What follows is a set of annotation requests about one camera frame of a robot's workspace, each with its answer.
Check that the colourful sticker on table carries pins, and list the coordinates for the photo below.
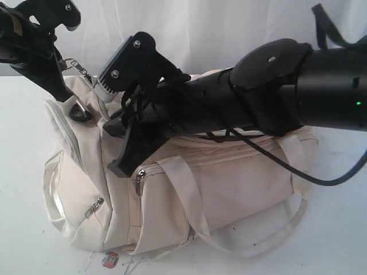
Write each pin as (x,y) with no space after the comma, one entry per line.
(109,255)

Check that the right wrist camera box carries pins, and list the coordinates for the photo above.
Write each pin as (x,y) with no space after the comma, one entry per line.
(136,63)

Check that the cream fabric duffel bag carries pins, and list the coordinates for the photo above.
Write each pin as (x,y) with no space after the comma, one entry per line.
(227,194)

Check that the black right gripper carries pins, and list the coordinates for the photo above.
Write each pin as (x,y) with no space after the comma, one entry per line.
(206,103)

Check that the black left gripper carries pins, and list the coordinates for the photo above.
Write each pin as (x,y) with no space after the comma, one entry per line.
(29,49)

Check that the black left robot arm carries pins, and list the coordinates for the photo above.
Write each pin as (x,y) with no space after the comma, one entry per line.
(27,44)

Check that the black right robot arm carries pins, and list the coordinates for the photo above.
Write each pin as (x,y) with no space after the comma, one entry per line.
(275,89)

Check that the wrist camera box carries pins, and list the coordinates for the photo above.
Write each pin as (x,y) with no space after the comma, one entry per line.
(49,14)
(136,63)

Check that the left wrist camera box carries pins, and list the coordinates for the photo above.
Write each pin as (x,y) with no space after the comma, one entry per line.
(49,14)

